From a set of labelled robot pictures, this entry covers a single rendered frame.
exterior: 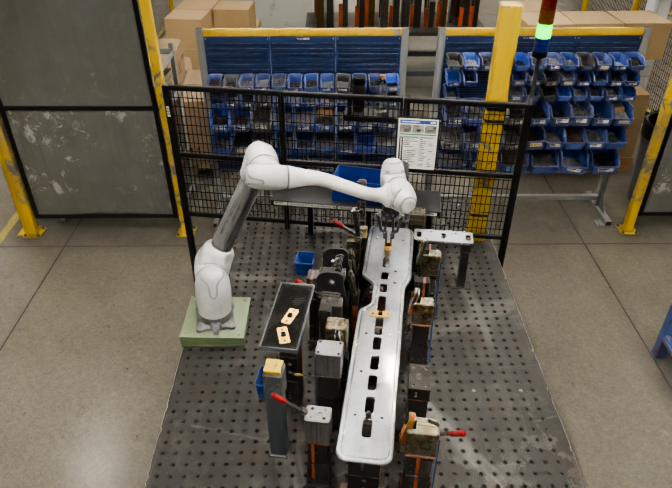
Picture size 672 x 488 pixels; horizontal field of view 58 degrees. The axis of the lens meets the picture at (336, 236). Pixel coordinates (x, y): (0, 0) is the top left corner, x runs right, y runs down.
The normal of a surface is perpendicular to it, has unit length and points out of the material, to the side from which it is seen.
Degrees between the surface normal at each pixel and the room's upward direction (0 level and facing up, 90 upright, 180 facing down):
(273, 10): 90
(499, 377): 0
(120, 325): 0
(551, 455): 0
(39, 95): 91
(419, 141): 90
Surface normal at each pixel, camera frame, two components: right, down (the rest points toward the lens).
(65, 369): 0.00, -0.82
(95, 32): 0.00, 0.57
